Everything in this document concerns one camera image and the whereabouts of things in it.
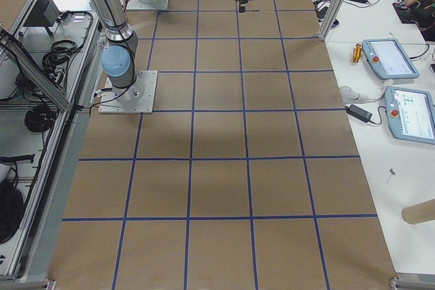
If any gold cylindrical tool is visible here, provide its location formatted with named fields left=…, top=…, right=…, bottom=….
left=352, top=43, right=362, bottom=64

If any white light bulb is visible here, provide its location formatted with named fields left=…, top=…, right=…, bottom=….
left=339, top=86, right=370, bottom=104

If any upper teach pendant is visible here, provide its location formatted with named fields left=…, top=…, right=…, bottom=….
left=362, top=38, right=419, bottom=80

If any teach pendant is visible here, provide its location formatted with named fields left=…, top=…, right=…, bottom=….
left=362, top=38, right=419, bottom=80
left=384, top=86, right=434, bottom=145

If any black power adapter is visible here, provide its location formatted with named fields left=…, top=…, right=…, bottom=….
left=345, top=104, right=372, bottom=123

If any black electronics box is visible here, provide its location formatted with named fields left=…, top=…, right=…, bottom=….
left=24, top=0, right=60, bottom=36

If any lower teach pendant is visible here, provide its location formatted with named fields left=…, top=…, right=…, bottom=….
left=384, top=86, right=434, bottom=145

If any brown cardboard tube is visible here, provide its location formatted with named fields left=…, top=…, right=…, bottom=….
left=401, top=200, right=435, bottom=225

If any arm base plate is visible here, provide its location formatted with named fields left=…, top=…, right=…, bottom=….
left=98, top=70, right=158, bottom=114
left=126, top=0, right=169, bottom=11

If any black coiled cable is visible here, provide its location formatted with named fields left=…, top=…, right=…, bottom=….
left=24, top=103, right=57, bottom=134

